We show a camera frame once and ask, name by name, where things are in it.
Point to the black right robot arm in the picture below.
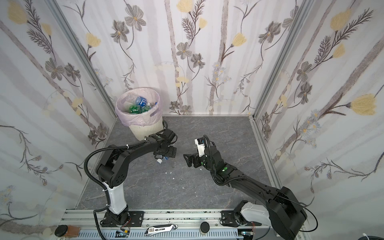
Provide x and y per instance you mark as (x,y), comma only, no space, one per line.
(286,214)

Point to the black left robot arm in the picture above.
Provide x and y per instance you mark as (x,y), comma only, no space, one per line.
(109,167)

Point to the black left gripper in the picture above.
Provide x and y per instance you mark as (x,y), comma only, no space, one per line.
(167,151)

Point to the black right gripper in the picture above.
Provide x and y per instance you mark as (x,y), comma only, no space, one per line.
(196,160)

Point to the clear bottle blue label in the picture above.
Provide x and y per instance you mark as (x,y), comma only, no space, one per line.
(136,99)

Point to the cream bin with pink liner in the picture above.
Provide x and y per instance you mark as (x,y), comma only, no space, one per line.
(144,124)

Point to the green soda bottle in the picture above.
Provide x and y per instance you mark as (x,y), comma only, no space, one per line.
(135,109)
(145,109)

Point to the black round knob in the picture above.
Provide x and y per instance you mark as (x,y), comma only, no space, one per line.
(204,228)

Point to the silver adjustable wrench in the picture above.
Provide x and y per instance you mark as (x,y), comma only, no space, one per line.
(154,230)

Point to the black lid brown jar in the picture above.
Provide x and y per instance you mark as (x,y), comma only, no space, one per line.
(67,231)

